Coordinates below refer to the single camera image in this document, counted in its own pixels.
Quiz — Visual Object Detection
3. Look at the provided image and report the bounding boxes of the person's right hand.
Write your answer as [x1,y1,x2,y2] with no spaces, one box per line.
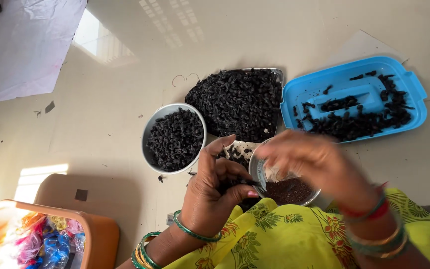
[255,129,380,210]

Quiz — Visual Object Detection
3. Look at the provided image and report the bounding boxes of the orange plastic basket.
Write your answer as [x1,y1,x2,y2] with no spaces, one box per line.
[0,199,120,269]

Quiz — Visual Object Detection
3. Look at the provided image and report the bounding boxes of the dark brown seeds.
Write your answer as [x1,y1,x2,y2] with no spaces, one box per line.
[264,178,313,205]

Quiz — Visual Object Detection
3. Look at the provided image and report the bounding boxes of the blue plastic lid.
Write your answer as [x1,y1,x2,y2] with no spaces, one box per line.
[280,56,428,144]

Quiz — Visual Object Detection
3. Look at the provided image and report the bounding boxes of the large heap of black pods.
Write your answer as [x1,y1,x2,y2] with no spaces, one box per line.
[185,68,283,143]

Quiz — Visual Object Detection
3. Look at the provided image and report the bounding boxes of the tan plastic lid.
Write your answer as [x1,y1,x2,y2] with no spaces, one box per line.
[34,173,142,262]

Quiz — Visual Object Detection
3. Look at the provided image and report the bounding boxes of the large white paper sheet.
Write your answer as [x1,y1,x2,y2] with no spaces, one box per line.
[0,0,89,106]

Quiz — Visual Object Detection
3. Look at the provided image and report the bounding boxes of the person's left hand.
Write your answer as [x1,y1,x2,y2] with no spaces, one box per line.
[179,134,260,240]

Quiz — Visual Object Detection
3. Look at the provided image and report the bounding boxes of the small glass bowl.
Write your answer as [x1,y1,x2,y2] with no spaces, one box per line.
[248,137,322,207]

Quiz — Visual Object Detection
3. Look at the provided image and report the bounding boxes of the red wrist thread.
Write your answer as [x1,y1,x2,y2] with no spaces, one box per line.
[337,182,390,222]

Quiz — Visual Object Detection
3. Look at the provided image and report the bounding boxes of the round steel bowl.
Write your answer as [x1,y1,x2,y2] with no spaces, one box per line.
[141,103,207,175]

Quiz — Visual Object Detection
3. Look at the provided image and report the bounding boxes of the scattered black pod husks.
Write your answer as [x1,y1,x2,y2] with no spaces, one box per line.
[293,70,416,143]

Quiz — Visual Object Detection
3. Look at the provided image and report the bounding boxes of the bundle of colourful threads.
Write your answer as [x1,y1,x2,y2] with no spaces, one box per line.
[0,211,86,269]

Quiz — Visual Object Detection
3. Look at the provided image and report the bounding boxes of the single green bangle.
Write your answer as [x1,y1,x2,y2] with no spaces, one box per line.
[173,210,222,243]

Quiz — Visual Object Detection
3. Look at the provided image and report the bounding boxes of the steel winnowing tray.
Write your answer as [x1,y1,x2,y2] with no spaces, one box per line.
[184,67,284,166]

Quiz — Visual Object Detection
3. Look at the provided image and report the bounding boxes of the black dried pod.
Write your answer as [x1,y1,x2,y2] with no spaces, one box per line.
[219,176,257,196]

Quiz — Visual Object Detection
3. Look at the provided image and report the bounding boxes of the yellow floral sari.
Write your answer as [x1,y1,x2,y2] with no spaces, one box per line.
[163,188,430,269]

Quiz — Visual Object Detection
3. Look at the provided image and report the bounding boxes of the small white paper sheet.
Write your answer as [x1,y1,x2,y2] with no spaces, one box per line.
[322,29,410,68]

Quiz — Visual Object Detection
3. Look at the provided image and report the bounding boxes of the heap of shelled black pods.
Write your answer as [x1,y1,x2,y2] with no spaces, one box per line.
[147,108,205,173]

